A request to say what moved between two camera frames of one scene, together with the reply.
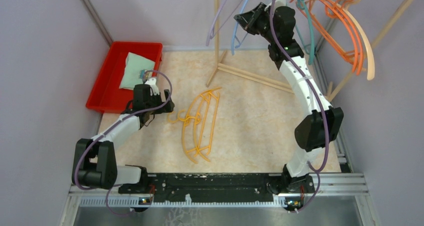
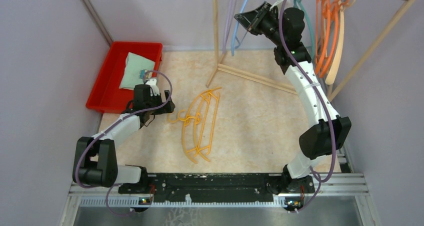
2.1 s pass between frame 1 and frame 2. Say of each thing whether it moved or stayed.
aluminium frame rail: stayed
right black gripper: stayed
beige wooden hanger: moved
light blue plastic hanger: stayed
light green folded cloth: stayed
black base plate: stayed
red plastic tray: stayed
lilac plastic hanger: moved
